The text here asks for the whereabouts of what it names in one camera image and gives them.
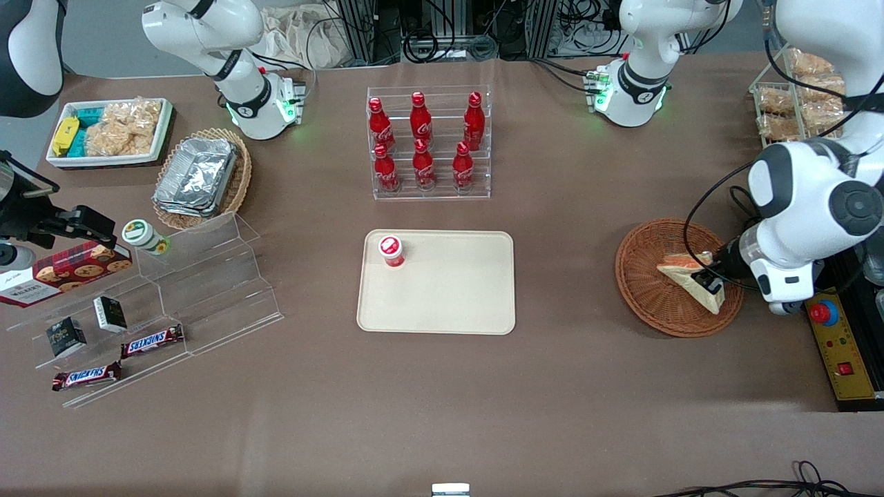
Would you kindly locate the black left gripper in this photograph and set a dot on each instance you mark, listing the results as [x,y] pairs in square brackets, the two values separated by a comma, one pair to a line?
[726,266]

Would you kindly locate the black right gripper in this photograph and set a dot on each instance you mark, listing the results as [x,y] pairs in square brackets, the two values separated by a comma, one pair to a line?
[26,219]

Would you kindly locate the triangular sandwich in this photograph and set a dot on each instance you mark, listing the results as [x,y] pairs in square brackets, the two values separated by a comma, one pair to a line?
[680,270]

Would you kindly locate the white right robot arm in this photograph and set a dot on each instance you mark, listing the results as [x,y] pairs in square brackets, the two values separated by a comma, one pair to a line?
[245,96]

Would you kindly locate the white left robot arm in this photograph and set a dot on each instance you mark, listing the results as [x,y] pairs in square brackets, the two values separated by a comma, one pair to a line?
[808,200]

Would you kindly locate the brown round wicker basket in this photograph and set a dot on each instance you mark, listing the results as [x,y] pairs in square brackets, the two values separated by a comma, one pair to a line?
[642,290]

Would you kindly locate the white rectangular snack tray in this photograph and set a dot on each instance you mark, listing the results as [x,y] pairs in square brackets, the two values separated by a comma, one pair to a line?
[162,138]

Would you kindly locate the light oval wicker basket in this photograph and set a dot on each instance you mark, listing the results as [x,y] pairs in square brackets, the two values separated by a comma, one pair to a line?
[242,179]

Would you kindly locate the beige plastic tray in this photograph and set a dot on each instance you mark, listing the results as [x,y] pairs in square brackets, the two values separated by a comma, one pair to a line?
[449,290]

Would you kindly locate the red tartan cookie box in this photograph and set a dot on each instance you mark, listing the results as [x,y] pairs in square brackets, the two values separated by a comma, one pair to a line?
[65,270]

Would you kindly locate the green lid white jar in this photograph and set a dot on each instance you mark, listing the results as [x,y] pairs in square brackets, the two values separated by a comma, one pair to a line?
[141,235]

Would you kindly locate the teal snack packet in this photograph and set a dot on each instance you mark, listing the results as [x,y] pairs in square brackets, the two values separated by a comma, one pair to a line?
[77,143]
[90,116]

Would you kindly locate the small black carton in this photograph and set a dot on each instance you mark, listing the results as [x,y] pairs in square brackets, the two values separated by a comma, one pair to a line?
[110,314]
[65,337]

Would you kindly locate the yellow snack packet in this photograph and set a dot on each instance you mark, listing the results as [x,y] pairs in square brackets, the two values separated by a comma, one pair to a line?
[65,135]

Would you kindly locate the clear bag of rice crackers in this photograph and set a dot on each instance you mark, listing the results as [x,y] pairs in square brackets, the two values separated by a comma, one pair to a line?
[124,128]

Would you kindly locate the stacked aluminium foil trays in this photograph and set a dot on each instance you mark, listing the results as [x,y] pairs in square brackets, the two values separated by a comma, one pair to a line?
[197,176]

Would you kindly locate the brown Snickers bar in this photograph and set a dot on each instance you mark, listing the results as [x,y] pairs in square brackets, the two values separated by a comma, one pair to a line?
[152,341]
[86,376]

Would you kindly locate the clear acrylic stepped display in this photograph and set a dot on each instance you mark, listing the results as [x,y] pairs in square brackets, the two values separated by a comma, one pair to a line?
[214,290]

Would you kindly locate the yellow emergency stop control box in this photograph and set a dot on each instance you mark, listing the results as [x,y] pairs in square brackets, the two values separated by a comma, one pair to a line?
[842,352]

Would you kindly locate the bagged bread pastry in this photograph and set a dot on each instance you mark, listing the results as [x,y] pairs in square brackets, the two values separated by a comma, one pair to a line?
[779,128]
[776,102]
[822,96]
[811,63]

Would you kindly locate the red cola bottle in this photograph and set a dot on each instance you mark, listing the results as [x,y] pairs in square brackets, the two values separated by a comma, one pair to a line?
[420,121]
[386,171]
[474,123]
[423,167]
[380,128]
[463,168]

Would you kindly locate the clear acrylic bottle rack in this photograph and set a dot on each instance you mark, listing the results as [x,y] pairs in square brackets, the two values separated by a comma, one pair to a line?
[442,195]

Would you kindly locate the cream cloth bag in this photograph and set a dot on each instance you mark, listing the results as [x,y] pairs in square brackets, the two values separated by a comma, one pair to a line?
[304,34]

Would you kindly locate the red lid yogurt cup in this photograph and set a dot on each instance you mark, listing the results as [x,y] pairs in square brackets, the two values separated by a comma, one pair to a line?
[391,250]

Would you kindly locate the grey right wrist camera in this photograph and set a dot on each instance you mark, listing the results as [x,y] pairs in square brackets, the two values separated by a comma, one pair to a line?
[15,257]

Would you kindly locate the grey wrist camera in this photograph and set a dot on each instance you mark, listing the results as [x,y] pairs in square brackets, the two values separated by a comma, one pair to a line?
[786,308]
[15,257]

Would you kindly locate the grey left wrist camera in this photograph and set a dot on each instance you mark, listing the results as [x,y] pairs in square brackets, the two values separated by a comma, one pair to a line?
[786,308]

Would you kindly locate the aluminium profile frame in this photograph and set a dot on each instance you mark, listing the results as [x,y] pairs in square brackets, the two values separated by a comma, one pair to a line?
[359,31]

